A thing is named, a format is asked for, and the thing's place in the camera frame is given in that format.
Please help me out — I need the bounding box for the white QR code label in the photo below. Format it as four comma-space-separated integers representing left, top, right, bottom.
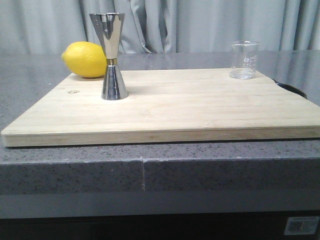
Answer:
284, 216, 320, 236

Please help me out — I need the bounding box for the clear glass beaker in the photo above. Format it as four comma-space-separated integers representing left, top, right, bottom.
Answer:
229, 40, 260, 80

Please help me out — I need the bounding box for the wooden cutting board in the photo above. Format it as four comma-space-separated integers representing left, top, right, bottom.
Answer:
1, 68, 320, 147

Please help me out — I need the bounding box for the steel double jigger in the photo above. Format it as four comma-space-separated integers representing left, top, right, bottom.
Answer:
89, 12, 128, 101

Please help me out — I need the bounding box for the yellow lemon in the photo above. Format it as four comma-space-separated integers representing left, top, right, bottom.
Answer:
61, 41, 107, 78

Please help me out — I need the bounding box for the grey curtain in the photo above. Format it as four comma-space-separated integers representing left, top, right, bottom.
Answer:
0, 0, 320, 55

